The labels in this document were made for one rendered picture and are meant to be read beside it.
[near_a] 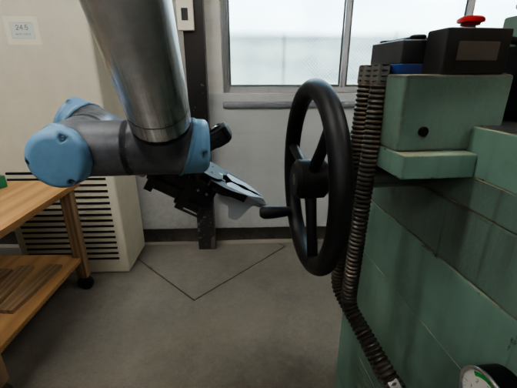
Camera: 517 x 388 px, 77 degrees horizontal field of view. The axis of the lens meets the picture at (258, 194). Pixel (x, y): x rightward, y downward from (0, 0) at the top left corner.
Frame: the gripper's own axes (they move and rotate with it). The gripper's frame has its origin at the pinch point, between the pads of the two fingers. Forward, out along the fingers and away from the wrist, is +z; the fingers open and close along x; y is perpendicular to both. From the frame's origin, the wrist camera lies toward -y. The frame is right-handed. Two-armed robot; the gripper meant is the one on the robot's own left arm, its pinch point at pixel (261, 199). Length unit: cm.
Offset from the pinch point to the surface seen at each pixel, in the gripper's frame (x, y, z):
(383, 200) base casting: -0.2, -10.7, 21.1
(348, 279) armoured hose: 16.1, -0.2, 13.3
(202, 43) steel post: -113, -16, -29
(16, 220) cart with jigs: -42, 57, -52
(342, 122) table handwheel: 18.8, -18.9, -2.8
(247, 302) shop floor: -59, 67, 38
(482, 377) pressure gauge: 34.5, -5.6, 18.0
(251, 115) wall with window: -118, 1, 8
